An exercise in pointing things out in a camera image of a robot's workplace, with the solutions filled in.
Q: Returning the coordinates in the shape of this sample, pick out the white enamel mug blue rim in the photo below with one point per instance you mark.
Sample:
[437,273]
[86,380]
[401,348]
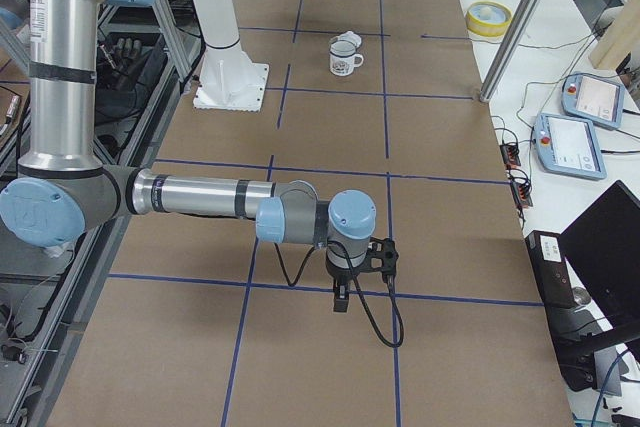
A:
[344,58]

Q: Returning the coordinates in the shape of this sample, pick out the white round mug lid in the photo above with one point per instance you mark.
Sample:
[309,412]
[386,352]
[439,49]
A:
[351,37]

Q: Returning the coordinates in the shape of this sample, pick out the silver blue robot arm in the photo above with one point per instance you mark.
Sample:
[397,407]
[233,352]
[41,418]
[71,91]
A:
[63,190]

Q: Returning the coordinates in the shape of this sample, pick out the yellow tape roll with bowl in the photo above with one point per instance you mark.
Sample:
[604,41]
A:
[488,19]

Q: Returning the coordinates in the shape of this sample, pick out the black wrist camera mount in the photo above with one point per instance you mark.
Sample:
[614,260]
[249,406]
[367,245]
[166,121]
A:
[381,257]

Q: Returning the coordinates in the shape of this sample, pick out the aluminium frame post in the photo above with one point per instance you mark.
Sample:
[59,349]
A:
[506,50]

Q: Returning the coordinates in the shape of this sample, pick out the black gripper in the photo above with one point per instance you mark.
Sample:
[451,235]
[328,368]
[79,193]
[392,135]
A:
[342,277]

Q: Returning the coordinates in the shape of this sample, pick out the orange black connector module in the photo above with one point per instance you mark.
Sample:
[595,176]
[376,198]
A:
[521,195]
[510,154]

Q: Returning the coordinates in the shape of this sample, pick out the lower orange black connector module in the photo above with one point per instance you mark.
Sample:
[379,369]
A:
[521,195]

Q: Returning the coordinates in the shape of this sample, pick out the near blue teach pendant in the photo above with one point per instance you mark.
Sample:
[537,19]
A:
[568,146]

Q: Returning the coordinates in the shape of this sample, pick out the blue teach pendant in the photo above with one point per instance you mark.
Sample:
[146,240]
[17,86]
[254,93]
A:
[568,146]
[594,98]

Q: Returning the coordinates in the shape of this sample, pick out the black desktop box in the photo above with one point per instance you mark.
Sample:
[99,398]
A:
[550,270]

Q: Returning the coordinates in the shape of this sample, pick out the aluminium side frame rail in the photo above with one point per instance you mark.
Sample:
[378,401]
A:
[47,301]

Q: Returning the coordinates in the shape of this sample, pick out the wooden plank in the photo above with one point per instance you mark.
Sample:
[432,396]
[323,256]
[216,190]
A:
[619,39]

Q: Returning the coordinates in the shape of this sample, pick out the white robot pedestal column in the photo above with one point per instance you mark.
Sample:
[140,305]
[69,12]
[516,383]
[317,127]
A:
[228,79]

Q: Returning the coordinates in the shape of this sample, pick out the upper orange black connector module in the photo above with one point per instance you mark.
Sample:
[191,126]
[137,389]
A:
[510,154]

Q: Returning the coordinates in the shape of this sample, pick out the far blue teach pendant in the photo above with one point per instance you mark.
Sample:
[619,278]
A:
[594,98]

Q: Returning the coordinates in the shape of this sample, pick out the black computer monitor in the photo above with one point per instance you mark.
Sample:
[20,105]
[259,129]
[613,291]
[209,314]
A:
[602,247]

